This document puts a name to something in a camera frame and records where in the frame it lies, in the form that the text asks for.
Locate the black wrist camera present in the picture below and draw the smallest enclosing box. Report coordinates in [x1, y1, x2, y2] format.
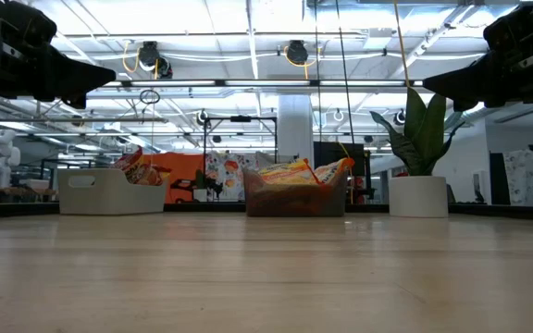
[0, 0, 58, 47]
[482, 0, 533, 52]

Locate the green snake plant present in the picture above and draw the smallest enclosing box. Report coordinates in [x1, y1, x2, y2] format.
[370, 86, 479, 177]

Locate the white robot figure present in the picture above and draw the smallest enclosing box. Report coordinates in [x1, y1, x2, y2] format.
[0, 128, 21, 189]

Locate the red roast beef ramen pack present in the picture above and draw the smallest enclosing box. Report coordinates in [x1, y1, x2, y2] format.
[111, 146, 145, 173]
[125, 162, 173, 187]

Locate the orange board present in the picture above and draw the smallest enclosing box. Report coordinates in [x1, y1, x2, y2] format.
[143, 151, 205, 204]

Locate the white round planter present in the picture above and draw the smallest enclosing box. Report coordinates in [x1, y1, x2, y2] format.
[389, 174, 450, 218]

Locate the white plastic bin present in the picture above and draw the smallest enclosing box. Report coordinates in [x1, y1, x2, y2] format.
[56, 167, 169, 216]

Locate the floral patterned cloth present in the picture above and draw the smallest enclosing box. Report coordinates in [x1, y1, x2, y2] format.
[205, 151, 258, 203]
[502, 147, 533, 207]

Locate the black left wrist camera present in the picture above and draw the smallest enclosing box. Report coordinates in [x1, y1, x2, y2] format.
[0, 0, 58, 47]

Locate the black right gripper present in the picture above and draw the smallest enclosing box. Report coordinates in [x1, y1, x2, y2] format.
[422, 31, 533, 113]

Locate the thin black hanging cable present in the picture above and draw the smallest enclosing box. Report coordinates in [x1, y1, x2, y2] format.
[314, 0, 322, 154]

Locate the black screen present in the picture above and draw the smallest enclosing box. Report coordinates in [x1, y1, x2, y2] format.
[313, 141, 366, 168]

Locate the black ceiling cable reel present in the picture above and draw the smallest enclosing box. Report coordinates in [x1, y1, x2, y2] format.
[283, 39, 312, 67]
[136, 40, 174, 80]

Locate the yellow hanging cable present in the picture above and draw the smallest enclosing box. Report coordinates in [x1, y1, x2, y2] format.
[391, 0, 410, 89]

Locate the brown translucent plastic bin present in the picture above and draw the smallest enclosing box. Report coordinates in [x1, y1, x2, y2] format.
[242, 165, 349, 218]

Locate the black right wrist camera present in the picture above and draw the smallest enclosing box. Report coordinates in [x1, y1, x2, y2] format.
[482, 0, 533, 52]

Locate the black hanging ring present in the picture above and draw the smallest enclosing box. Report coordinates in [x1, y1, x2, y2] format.
[138, 88, 161, 105]

